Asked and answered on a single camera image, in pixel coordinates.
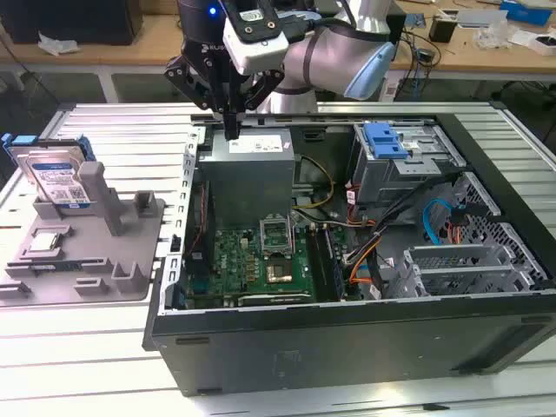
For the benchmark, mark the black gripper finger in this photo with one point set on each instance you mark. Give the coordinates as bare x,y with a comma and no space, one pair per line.
187,78
262,87

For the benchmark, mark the hard disk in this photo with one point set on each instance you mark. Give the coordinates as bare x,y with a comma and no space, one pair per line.
52,174

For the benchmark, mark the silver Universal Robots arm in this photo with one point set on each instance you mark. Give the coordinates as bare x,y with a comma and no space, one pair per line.
330,56

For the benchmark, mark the wooden desk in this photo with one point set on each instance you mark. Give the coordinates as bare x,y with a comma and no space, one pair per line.
152,43

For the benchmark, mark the grey power supply unit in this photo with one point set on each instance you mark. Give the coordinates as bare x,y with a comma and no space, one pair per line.
243,182

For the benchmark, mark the white label tag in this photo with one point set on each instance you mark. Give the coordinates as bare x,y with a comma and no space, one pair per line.
392,90

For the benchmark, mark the blue plastic drive latch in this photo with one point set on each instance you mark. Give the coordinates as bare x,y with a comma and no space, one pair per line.
384,143

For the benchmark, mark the large black box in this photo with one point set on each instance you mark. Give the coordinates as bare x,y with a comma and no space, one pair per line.
65,21

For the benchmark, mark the white crumpled plastic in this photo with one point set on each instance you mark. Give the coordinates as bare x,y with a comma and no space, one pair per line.
56,45

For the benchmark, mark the black speaker box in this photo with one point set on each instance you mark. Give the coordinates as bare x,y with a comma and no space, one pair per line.
397,26

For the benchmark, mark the grey metal drive cage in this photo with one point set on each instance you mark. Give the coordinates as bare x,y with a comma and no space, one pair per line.
391,182

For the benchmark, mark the green motherboard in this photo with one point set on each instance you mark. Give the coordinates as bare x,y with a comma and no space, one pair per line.
234,260

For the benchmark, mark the CPU socket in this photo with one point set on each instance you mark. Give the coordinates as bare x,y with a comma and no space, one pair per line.
281,271

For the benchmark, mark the black RAM slot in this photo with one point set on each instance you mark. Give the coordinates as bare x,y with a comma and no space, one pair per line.
319,265

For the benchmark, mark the small black container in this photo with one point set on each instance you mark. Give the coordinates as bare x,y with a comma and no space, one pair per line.
444,30

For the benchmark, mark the installed RAM stick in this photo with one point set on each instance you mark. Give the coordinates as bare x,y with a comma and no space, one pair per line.
335,265

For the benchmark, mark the grey parts rack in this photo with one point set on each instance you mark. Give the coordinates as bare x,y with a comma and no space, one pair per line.
87,243

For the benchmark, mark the black graphics card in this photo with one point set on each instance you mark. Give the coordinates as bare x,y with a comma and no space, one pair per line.
273,299

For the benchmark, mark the silver CPU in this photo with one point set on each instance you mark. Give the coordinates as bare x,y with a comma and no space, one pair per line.
43,242

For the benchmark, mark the loose RAM stick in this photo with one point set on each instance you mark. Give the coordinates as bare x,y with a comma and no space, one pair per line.
56,265

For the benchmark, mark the grey flat box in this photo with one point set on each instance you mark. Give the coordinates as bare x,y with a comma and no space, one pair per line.
482,18

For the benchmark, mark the clear plastic bags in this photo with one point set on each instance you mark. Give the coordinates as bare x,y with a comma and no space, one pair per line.
495,35

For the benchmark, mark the white open box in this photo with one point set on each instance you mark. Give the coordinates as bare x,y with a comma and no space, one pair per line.
525,41

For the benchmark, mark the black PC case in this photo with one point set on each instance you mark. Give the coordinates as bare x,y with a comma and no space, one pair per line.
347,347

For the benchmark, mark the blue cardboard box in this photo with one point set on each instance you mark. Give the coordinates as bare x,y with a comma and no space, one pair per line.
527,11

